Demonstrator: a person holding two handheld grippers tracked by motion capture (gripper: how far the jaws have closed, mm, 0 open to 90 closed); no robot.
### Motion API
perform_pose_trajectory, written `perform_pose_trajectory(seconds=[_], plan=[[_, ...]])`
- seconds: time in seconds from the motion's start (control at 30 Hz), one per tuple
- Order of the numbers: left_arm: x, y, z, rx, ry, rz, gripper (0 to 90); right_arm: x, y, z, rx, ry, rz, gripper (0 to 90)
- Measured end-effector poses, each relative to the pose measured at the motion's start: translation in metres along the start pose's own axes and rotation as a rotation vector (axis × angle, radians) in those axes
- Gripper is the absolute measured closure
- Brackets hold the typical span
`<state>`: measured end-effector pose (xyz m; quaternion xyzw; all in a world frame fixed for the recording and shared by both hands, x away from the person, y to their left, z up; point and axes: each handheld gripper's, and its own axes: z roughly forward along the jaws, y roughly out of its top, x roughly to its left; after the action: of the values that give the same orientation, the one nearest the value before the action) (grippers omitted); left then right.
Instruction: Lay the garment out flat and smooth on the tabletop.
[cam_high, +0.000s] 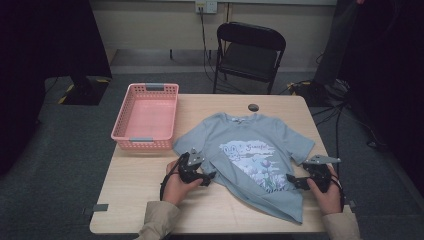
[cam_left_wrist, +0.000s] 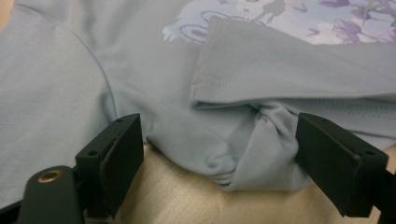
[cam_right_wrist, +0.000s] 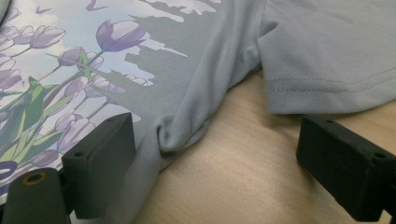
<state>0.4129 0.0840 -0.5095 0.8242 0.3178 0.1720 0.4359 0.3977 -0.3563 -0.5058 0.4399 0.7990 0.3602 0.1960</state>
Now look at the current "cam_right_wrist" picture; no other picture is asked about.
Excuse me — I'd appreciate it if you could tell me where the light blue printed t-shirt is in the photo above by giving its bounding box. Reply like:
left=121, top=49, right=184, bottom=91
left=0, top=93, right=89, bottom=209
left=0, top=0, right=396, bottom=224

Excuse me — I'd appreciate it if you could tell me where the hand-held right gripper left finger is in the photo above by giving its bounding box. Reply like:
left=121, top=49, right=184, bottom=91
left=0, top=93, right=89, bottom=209
left=61, top=112, right=137, bottom=220

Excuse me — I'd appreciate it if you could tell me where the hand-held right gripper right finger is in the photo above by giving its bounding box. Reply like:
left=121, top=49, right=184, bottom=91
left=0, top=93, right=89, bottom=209
left=294, top=114, right=396, bottom=223

